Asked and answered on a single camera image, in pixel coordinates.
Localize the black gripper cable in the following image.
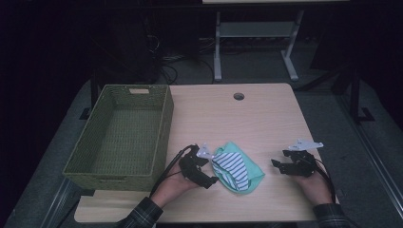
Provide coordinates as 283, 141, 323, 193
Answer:
313, 157, 337, 204
149, 144, 198, 197

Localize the black metal stand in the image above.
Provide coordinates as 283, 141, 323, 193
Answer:
347, 61, 376, 125

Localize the green woven basket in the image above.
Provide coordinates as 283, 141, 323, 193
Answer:
62, 84, 175, 193

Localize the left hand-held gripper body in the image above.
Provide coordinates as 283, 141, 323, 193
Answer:
178, 142, 213, 190

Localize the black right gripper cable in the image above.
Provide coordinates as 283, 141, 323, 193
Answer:
313, 157, 337, 204

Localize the tangle of floor cables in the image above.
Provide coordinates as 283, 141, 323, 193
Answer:
144, 32, 217, 86

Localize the mint green striped pet garment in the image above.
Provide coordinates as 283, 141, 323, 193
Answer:
209, 141, 266, 195

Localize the person's right hand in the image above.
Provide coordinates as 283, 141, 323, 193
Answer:
293, 172, 335, 207

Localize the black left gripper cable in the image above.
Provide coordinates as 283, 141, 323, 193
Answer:
149, 144, 198, 197

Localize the white metal stand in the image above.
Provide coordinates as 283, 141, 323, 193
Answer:
213, 9, 305, 84

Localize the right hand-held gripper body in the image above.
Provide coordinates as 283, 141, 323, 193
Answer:
280, 138, 325, 179

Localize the person's left hand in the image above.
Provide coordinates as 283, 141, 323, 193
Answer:
151, 164, 200, 209

